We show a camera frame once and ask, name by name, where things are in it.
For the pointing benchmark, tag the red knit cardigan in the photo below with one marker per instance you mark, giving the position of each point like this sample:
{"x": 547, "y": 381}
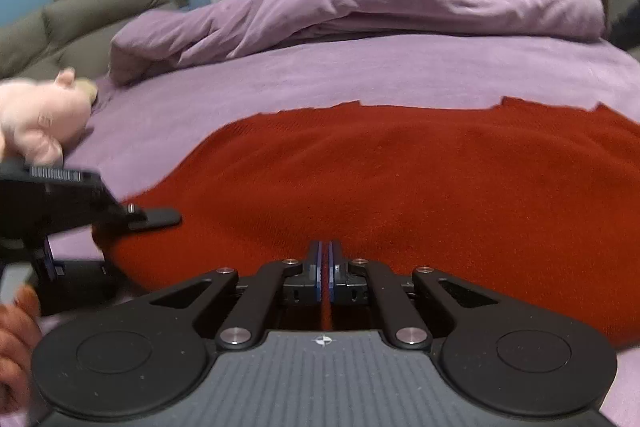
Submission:
{"x": 400, "y": 187}

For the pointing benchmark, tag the pink plush toy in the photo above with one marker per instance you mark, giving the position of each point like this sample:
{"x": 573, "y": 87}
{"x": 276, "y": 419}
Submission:
{"x": 40, "y": 117}

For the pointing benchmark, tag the black clothing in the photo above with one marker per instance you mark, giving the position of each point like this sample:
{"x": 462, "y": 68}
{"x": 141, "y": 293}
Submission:
{"x": 625, "y": 32}

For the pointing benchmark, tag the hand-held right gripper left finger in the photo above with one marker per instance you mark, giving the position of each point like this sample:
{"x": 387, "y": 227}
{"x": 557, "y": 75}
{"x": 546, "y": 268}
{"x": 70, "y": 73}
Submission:
{"x": 316, "y": 274}

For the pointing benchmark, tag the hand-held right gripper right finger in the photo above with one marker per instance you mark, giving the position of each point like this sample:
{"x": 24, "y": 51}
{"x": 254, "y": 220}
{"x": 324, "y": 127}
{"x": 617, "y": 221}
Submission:
{"x": 334, "y": 274}

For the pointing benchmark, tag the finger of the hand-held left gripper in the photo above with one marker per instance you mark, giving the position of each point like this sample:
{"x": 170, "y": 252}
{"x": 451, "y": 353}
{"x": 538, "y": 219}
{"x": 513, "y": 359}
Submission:
{"x": 157, "y": 219}

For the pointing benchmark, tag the grey sofa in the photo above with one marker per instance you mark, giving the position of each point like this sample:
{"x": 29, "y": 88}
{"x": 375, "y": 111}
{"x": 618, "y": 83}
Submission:
{"x": 85, "y": 22}

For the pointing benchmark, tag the purple duvet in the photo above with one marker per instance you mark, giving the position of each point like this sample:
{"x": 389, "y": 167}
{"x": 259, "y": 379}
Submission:
{"x": 400, "y": 2}

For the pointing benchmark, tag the person's left hand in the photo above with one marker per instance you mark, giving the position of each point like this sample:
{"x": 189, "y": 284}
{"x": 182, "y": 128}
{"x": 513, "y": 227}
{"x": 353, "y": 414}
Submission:
{"x": 17, "y": 347}

